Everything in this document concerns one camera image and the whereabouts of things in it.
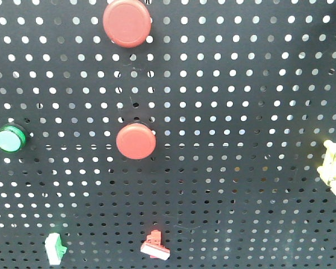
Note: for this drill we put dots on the lower red round knob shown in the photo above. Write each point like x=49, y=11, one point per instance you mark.
x=136, y=141

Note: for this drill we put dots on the red round knob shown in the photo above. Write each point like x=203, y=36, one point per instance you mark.
x=127, y=23
x=136, y=141

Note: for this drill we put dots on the upper red round knob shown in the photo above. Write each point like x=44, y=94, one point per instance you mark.
x=127, y=23

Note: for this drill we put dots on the black perforated pegboard panel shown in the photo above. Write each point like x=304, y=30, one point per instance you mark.
x=240, y=95

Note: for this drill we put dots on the green round push button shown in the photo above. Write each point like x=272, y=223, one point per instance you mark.
x=12, y=138

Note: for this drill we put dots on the red-white rocker switch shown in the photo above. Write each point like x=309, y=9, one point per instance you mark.
x=152, y=246

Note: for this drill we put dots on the green-white rocker switch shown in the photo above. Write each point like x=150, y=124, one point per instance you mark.
x=54, y=248

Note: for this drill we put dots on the yellow handle switch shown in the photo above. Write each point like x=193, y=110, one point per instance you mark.
x=327, y=172

